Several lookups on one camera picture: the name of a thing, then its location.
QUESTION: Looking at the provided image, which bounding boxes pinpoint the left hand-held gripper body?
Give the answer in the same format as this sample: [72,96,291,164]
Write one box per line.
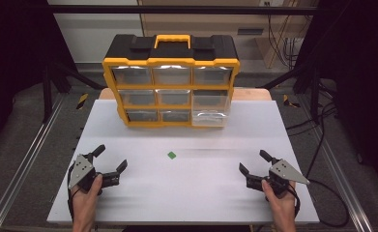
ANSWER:
[68,153,121,193]

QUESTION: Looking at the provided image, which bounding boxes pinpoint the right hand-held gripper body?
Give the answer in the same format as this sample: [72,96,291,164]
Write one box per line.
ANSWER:
[246,157,311,196]

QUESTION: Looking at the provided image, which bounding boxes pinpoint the clear plastic organizer drawer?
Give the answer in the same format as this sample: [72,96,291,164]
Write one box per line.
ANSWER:
[190,108,229,128]

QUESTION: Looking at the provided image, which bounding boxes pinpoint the yellow black organizer cabinet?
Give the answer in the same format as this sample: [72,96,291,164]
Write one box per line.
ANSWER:
[102,33,242,129]

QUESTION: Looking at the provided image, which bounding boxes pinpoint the person's left hand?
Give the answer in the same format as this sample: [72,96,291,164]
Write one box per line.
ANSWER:
[70,173,104,212]

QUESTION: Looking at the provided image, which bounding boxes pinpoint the person's right hand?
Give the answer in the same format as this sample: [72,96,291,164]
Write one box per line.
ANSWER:
[261,179,298,218]

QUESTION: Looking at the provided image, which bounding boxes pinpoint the black yellow hazard tape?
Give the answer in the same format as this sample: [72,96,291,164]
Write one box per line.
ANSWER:
[282,94,302,109]
[75,93,90,110]

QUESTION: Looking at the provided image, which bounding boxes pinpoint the light wooden board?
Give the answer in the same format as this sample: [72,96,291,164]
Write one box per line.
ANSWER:
[99,87,273,102]

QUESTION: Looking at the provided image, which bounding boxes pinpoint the black metal stand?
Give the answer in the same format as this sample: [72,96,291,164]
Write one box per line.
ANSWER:
[41,59,104,124]
[259,59,324,121]

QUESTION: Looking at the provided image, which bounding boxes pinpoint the set of clear plastic drawers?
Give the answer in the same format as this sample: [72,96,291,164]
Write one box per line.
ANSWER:
[111,66,233,124]

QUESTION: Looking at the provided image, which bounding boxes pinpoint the dark curtain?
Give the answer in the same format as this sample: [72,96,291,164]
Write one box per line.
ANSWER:
[295,0,378,196]
[0,0,78,158]

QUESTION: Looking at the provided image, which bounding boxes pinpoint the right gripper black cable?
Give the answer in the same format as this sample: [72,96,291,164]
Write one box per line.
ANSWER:
[286,184,303,223]

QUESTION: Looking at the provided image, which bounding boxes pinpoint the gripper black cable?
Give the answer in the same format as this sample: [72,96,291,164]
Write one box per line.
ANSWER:
[286,184,303,223]
[66,162,82,221]

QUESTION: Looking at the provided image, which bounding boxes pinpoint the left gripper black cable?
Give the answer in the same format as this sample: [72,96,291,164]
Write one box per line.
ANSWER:
[66,162,82,221]

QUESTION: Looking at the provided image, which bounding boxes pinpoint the black floor cables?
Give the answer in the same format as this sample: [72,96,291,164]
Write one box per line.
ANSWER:
[285,101,339,138]

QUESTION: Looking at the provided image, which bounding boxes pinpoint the metal floor rail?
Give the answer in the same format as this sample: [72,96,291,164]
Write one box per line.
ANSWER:
[297,96,375,232]
[0,95,66,232]

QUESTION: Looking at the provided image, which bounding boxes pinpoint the black looped floor cable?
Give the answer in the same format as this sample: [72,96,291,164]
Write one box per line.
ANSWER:
[305,105,351,228]

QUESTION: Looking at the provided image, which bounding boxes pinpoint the bundle of hanging cables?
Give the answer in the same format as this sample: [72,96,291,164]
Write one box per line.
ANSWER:
[266,14,305,70]

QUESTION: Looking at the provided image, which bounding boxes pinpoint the white wall panel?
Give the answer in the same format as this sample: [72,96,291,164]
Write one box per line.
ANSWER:
[46,0,145,64]

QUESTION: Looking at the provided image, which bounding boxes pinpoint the black frame crossbar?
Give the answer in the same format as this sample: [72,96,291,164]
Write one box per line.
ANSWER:
[47,4,320,15]

